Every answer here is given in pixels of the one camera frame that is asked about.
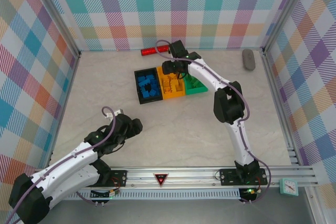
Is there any yellow plastic bin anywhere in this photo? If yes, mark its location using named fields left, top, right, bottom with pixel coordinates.
left=156, top=66, right=186, bottom=101

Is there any red glitter toy microphone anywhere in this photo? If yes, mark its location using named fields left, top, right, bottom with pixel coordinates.
left=141, top=46, right=171, bottom=57

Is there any green plastic bin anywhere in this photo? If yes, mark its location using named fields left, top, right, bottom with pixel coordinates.
left=183, top=74, right=209, bottom=95

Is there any black plastic bin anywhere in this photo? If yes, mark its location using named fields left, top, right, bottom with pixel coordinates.
left=134, top=68, right=164, bottom=105

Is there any red triangle emblem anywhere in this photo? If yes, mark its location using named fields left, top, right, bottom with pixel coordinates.
left=153, top=173, right=169, bottom=188

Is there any small circuit board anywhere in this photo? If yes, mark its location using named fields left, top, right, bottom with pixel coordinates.
left=238, top=187, right=259, bottom=201
left=90, top=188, right=121, bottom=199

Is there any gray oval case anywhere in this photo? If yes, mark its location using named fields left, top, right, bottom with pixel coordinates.
left=241, top=48, right=257, bottom=71

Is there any mint square clock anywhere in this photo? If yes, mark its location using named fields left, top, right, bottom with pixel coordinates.
left=279, top=178, right=299, bottom=197

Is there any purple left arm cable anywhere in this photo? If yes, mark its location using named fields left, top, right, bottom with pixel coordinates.
left=5, top=106, right=117, bottom=224

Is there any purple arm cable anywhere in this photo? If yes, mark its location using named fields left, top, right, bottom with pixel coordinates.
left=155, top=40, right=272, bottom=205
left=5, top=106, right=117, bottom=224

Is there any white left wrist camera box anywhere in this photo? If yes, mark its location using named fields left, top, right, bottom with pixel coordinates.
left=103, top=108, right=124, bottom=119

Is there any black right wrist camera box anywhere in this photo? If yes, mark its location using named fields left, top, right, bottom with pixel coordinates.
left=169, top=40, right=189, bottom=59

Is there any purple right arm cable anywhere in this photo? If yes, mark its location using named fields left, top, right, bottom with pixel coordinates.
left=155, top=40, right=272, bottom=205

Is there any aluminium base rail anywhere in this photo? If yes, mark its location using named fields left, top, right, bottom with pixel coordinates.
left=78, top=166, right=317, bottom=189

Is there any white slotted cable duct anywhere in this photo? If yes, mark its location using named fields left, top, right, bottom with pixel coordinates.
left=65, top=188, right=244, bottom=200

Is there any aluminium frame side rail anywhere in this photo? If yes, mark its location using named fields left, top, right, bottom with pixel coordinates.
left=259, top=48, right=300, bottom=167

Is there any aluminium frame post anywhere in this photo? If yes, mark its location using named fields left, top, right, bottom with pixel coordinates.
left=261, top=0, right=313, bottom=56
left=30, top=0, right=81, bottom=58

